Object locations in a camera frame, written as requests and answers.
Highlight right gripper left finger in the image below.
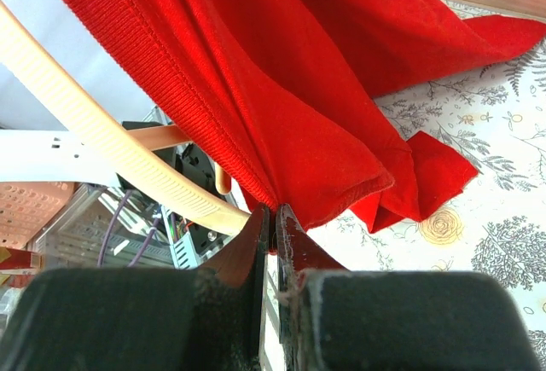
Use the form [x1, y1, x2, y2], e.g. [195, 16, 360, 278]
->
[1, 206, 270, 370]

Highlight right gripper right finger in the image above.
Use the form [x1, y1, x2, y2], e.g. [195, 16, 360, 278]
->
[276, 204, 540, 370]

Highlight light wooden hanger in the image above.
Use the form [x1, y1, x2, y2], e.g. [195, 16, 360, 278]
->
[1, 5, 249, 236]

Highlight red t shirt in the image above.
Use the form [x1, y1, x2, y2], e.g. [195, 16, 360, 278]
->
[63, 0, 545, 232]

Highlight yellow red carton box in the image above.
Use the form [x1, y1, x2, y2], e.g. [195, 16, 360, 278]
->
[0, 246, 44, 288]

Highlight orange plastic crate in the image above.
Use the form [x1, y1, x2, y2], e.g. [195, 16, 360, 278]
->
[1, 182, 77, 249]

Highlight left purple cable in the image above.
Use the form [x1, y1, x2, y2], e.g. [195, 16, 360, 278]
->
[96, 189, 161, 270]

